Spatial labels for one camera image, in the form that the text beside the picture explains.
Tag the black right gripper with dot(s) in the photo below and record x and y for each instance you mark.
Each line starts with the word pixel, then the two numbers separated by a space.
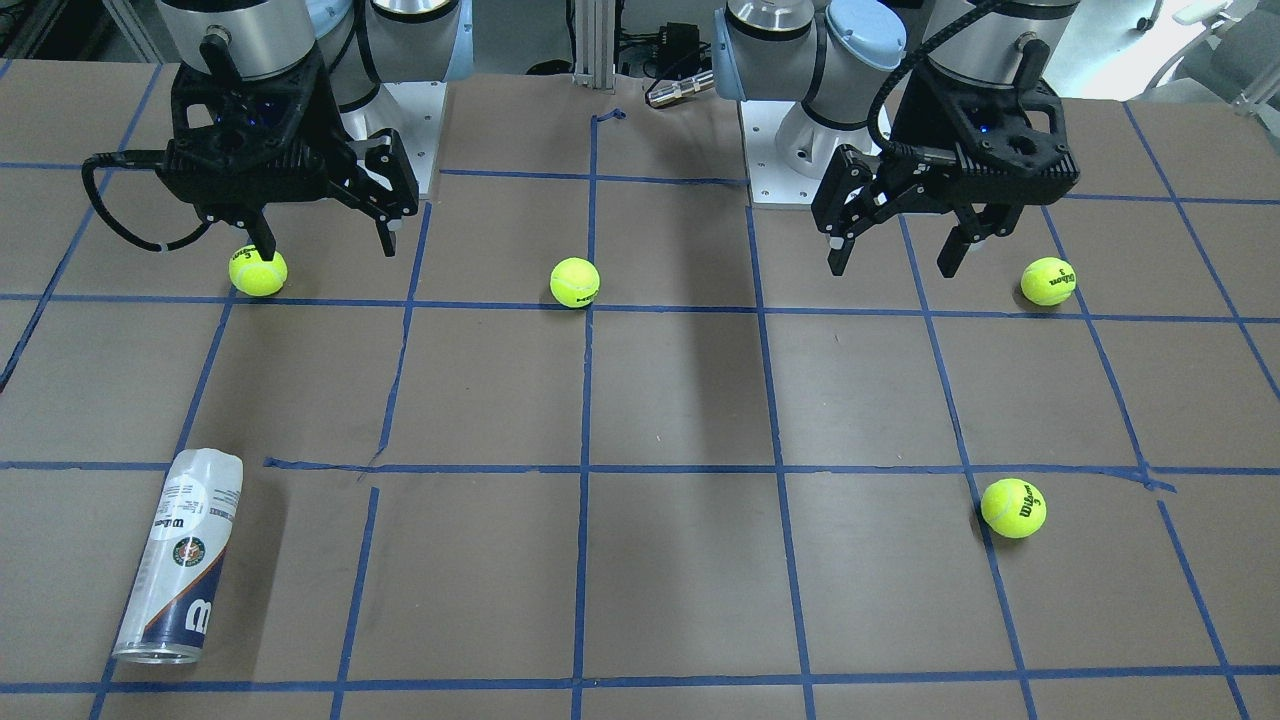
pixel 384 166

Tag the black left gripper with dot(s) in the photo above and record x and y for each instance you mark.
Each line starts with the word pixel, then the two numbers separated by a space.
pixel 912 131

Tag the clear tennis ball can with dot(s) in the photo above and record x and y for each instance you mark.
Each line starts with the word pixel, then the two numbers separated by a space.
pixel 168 614

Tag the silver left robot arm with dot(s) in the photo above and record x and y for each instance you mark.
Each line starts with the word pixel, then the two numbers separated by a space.
pixel 849 62

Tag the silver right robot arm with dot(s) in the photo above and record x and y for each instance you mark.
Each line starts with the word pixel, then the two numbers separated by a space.
pixel 370 44

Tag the tennis ball far image-left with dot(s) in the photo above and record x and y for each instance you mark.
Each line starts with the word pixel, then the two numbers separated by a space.
pixel 255 276

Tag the tennis ball far image-right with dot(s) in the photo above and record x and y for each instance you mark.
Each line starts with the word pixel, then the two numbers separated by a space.
pixel 1048 282

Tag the tennis ball image-right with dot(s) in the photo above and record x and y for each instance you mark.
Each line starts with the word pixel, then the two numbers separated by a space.
pixel 1048 282
pixel 1013 508

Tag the tennis ball centre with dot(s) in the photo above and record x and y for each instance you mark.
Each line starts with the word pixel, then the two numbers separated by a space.
pixel 574 282

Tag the tennis ball near image-right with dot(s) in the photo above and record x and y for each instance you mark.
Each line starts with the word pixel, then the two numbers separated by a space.
pixel 1013 508

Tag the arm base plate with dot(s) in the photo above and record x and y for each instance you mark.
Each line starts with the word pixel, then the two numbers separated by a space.
pixel 787 152
pixel 417 111

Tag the aluminium frame post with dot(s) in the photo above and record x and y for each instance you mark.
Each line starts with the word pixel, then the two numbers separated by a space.
pixel 594 27

